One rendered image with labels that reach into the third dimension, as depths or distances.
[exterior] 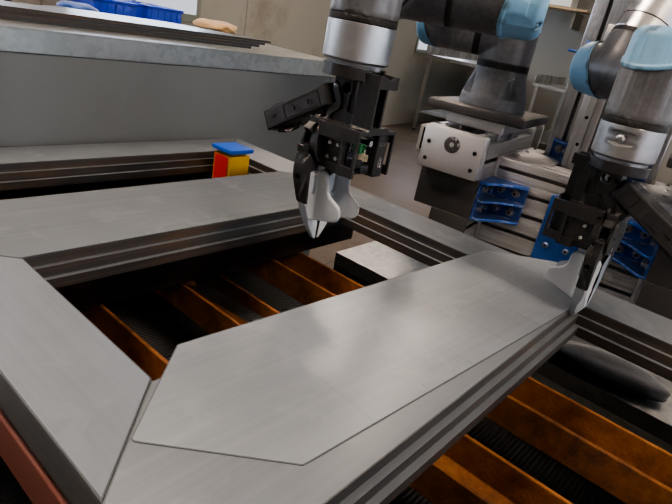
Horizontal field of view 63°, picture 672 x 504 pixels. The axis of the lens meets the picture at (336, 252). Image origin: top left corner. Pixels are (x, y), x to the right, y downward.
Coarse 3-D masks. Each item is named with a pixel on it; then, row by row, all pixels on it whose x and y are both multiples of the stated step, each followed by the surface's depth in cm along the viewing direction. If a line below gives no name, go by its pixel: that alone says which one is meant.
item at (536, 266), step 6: (492, 252) 90; (498, 252) 91; (504, 258) 88; (510, 258) 89; (516, 258) 90; (522, 258) 90; (528, 258) 91; (522, 264) 87; (528, 264) 88; (534, 264) 89; (540, 264) 89; (546, 264) 90; (534, 270) 86; (540, 270) 86; (546, 270) 87
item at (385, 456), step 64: (64, 256) 64; (128, 256) 70; (192, 256) 78; (448, 256) 89; (576, 320) 77; (0, 384) 44; (448, 384) 53; (512, 384) 60; (128, 448) 39; (384, 448) 44; (448, 448) 50
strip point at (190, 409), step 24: (192, 360) 49; (168, 384) 46; (192, 384) 46; (216, 384) 47; (168, 408) 43; (192, 408) 44; (216, 408) 44; (240, 408) 45; (144, 432) 40; (168, 432) 41; (192, 432) 41; (216, 432) 42; (240, 432) 42; (264, 432) 43; (240, 456) 40; (264, 456) 40; (288, 456) 41
